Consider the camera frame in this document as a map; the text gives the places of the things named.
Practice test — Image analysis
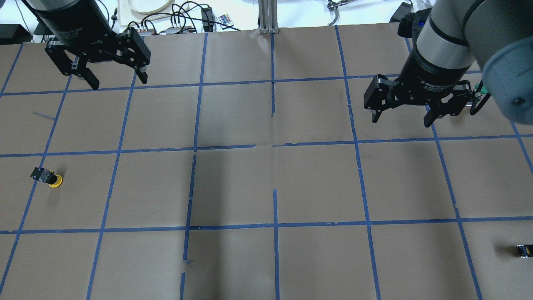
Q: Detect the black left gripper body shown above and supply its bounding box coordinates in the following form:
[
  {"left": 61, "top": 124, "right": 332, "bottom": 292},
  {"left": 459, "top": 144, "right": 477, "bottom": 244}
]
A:
[{"left": 32, "top": 0, "right": 151, "bottom": 75}]

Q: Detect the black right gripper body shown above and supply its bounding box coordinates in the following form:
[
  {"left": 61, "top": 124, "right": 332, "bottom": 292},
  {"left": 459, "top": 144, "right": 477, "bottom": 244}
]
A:
[{"left": 364, "top": 56, "right": 476, "bottom": 116}]

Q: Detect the yellow push button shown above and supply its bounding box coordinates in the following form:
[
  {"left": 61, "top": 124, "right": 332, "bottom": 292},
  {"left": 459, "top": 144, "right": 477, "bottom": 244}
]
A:
[{"left": 30, "top": 167, "right": 63, "bottom": 188}]

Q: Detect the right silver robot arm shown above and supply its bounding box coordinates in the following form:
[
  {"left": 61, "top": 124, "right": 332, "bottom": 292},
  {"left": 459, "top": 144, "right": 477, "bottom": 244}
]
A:
[{"left": 364, "top": 0, "right": 533, "bottom": 128}]

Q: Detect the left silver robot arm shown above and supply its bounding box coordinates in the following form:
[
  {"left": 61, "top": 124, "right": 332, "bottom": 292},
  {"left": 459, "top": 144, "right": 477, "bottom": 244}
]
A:
[{"left": 24, "top": 0, "right": 152, "bottom": 90}]

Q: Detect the white plate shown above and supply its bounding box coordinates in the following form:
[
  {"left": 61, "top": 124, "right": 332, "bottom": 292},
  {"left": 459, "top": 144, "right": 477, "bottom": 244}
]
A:
[{"left": 127, "top": 0, "right": 172, "bottom": 15}]

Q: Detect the black power adapter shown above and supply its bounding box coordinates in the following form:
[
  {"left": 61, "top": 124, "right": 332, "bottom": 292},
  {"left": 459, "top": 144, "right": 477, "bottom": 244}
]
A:
[{"left": 389, "top": 0, "right": 413, "bottom": 23}]

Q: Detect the small remote control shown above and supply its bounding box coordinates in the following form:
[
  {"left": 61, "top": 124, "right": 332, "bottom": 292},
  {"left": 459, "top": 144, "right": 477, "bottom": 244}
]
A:
[{"left": 217, "top": 13, "right": 234, "bottom": 27}]

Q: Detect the aluminium frame post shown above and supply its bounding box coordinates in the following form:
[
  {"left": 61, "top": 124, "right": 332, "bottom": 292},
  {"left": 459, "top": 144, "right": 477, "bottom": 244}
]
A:
[{"left": 258, "top": 0, "right": 279, "bottom": 35}]

